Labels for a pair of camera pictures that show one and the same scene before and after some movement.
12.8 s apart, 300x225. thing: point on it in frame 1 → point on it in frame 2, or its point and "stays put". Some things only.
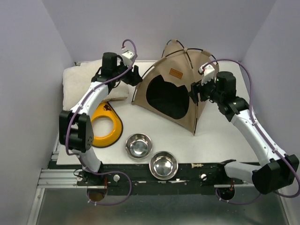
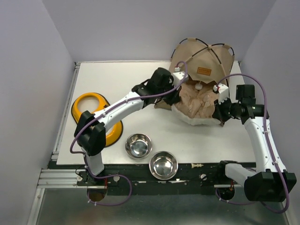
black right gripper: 195,88 → 218,113
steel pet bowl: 163,165 stays put
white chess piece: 198,165 stays put
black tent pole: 192,66 → 216,44
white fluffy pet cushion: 77,78 → 196,103
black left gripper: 134,78 → 175,98
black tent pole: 166,55 → 203,42
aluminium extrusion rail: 65,178 stays put
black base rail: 136,178 stays put
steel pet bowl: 138,146 stays put
